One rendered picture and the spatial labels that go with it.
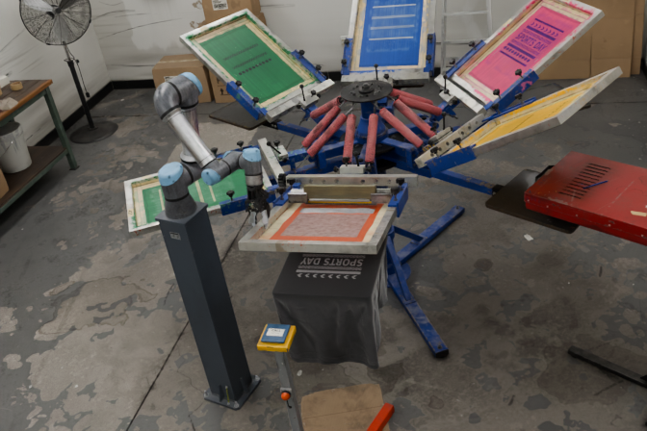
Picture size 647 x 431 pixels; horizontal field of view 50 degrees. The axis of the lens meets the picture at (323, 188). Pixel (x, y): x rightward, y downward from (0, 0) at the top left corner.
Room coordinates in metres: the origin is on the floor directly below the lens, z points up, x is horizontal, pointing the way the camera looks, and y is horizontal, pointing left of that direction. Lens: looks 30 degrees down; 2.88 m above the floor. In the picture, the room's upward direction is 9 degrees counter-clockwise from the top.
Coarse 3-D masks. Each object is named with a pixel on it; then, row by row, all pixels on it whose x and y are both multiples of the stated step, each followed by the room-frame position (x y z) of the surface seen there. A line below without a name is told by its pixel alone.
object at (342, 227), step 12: (336, 216) 2.72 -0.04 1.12; (348, 216) 2.70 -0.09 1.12; (360, 216) 2.69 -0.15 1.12; (372, 216) 2.67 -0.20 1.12; (324, 228) 2.57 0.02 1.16; (336, 228) 2.56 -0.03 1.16; (348, 228) 2.55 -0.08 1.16; (360, 228) 2.53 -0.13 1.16; (324, 240) 2.43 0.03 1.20; (336, 240) 2.42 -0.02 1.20; (348, 240) 2.41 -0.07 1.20; (360, 240) 2.40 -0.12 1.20
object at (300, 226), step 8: (296, 216) 2.77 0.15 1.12; (304, 216) 2.76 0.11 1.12; (312, 216) 2.75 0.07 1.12; (320, 216) 2.74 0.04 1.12; (328, 216) 2.73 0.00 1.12; (288, 224) 2.67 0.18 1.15; (296, 224) 2.66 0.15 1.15; (304, 224) 2.65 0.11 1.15; (312, 224) 2.64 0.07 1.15; (320, 224) 2.63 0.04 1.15; (280, 232) 2.58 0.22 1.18; (288, 232) 2.57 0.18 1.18; (296, 232) 2.56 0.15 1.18; (304, 232) 2.55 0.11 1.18; (312, 232) 2.54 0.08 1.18; (320, 232) 2.53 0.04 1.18; (288, 240) 2.47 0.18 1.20; (296, 240) 2.47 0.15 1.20; (304, 240) 2.46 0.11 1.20; (312, 240) 2.45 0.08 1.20
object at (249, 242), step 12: (288, 204) 2.93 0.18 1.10; (276, 216) 2.76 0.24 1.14; (384, 216) 2.57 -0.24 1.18; (252, 228) 2.57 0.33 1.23; (264, 228) 2.60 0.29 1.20; (384, 228) 2.42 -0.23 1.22; (240, 240) 2.44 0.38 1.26; (252, 240) 2.43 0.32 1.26; (264, 240) 2.41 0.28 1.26; (276, 240) 2.40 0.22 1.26; (372, 240) 2.30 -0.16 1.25; (312, 252) 2.31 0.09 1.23; (324, 252) 2.30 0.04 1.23; (336, 252) 2.28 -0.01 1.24; (348, 252) 2.27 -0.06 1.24; (360, 252) 2.25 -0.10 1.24; (372, 252) 2.24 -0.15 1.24
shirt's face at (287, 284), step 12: (300, 252) 2.72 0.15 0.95; (288, 264) 2.65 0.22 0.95; (372, 264) 2.55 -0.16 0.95; (288, 276) 2.55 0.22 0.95; (360, 276) 2.47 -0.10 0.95; (372, 276) 2.46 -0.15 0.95; (276, 288) 2.48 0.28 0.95; (288, 288) 2.47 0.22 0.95; (300, 288) 2.46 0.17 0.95; (312, 288) 2.44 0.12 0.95; (324, 288) 2.43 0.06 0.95; (336, 288) 2.42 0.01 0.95; (348, 288) 2.40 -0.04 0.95; (360, 288) 2.39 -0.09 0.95
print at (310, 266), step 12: (300, 264) 2.63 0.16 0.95; (312, 264) 2.62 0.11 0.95; (324, 264) 2.60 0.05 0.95; (336, 264) 2.59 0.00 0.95; (348, 264) 2.57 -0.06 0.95; (360, 264) 2.56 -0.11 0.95; (300, 276) 2.54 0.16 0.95; (312, 276) 2.52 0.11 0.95; (324, 276) 2.51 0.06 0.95; (336, 276) 2.50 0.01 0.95; (348, 276) 2.48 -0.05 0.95
